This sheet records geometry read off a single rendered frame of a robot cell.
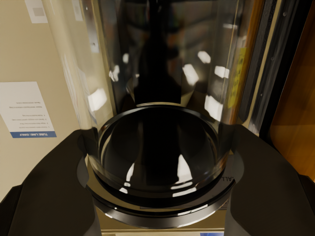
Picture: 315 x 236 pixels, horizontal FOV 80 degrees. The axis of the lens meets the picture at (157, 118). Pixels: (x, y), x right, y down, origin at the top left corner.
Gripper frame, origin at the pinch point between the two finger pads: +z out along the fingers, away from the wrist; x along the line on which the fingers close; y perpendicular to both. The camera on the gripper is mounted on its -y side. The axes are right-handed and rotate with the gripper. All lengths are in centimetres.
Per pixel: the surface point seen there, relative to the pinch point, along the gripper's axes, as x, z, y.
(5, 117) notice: -66, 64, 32
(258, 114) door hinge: 17.9, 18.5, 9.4
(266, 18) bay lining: 15.7, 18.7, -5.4
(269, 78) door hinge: 18.0, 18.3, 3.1
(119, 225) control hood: -6.9, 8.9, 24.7
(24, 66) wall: -50, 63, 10
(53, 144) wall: -50, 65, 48
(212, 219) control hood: 8.8, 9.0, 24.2
